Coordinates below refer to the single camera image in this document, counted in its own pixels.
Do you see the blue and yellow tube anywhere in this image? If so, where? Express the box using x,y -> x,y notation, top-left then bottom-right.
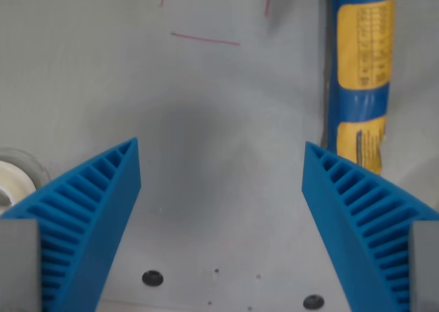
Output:
321,0 -> 399,176

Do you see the clear tape roll white core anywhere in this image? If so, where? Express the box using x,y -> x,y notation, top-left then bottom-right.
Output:
0,147 -> 51,215

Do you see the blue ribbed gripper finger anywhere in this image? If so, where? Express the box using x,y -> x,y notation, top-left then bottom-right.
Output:
0,137 -> 142,312
301,141 -> 439,312

